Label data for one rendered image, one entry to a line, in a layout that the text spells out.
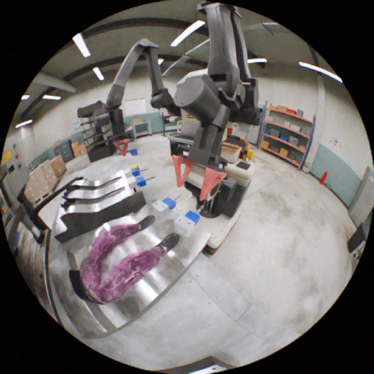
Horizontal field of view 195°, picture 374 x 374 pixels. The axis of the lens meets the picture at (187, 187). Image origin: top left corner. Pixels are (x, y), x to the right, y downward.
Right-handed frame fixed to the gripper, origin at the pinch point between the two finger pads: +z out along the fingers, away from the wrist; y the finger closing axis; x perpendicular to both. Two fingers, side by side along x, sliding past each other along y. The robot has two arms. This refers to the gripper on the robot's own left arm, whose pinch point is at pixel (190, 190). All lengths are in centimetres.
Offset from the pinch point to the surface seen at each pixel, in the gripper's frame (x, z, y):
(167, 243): -2.0, 17.2, -0.1
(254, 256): 92, 66, 51
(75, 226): -26.7, 28.4, -29.0
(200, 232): 5.7, 12.8, 4.7
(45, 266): -57, 53, -29
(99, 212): -15.1, 21.3, -26.1
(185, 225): 2.5, 11.3, 0.8
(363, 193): 303, -157, 428
